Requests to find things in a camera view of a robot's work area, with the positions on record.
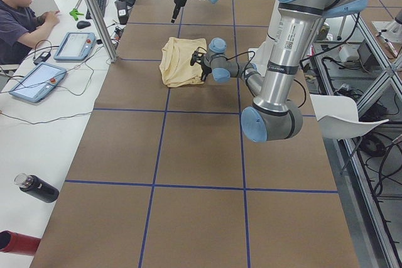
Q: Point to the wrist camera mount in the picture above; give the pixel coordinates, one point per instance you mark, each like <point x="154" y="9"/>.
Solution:
<point x="197" y="57"/>

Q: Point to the teach pendant tablet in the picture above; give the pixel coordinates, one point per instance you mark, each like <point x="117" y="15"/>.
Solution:
<point x="75" y="47"/>
<point x="38" y="83"/>

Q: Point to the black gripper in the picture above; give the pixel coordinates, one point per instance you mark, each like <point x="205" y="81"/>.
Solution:
<point x="206" y="68"/>
<point x="178" y="1"/>

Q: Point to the cream long-sleeve printed shirt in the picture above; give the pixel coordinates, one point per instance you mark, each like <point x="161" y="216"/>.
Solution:
<point x="175" y="67"/>

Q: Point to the black bottle steel cap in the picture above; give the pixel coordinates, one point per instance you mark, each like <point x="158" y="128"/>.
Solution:
<point x="36" y="187"/>

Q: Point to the black computer mouse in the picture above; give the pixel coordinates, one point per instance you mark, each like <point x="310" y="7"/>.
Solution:
<point x="83" y="24"/>

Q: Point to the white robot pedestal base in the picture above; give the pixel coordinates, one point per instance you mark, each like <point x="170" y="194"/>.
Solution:
<point x="263" y="53"/>

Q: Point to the far teach pendant tablet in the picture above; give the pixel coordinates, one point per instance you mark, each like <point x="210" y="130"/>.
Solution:
<point x="75" y="47"/>

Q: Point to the seated person dark shirt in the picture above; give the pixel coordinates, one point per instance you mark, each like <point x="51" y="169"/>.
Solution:
<point x="22" y="30"/>

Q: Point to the green plastic object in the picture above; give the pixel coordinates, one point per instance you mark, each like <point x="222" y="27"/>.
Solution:
<point x="75" y="13"/>

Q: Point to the aluminium frame post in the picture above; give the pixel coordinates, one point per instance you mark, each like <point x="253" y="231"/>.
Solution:
<point x="102" y="30"/>

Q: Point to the near teach pendant tablet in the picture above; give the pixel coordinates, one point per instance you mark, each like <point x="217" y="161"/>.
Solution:
<point x="38" y="83"/>

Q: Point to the white plastic chair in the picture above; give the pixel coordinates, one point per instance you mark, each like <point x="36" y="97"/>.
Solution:
<point x="338" y="117"/>

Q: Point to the black keyboard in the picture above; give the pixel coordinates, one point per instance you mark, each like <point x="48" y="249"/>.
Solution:
<point x="98" y="2"/>

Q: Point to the red cylinder bottle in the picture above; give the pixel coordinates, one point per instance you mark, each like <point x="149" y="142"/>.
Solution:
<point x="17" y="243"/>

